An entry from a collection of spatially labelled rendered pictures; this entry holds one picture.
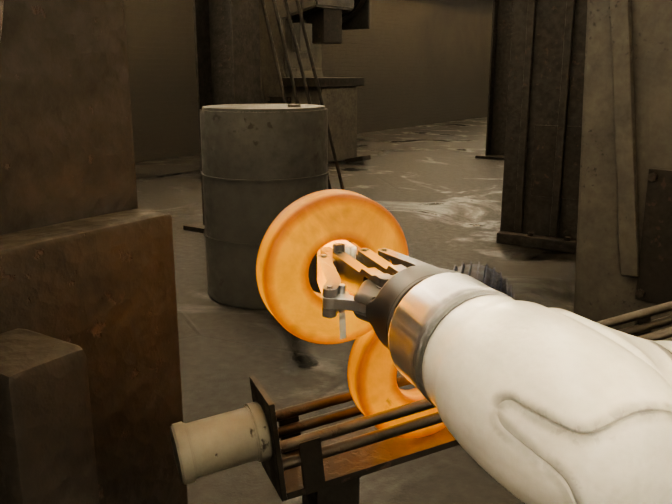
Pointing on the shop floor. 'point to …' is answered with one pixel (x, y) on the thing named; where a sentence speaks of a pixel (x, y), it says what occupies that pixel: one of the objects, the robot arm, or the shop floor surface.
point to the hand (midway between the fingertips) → (336, 252)
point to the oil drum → (255, 185)
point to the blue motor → (486, 277)
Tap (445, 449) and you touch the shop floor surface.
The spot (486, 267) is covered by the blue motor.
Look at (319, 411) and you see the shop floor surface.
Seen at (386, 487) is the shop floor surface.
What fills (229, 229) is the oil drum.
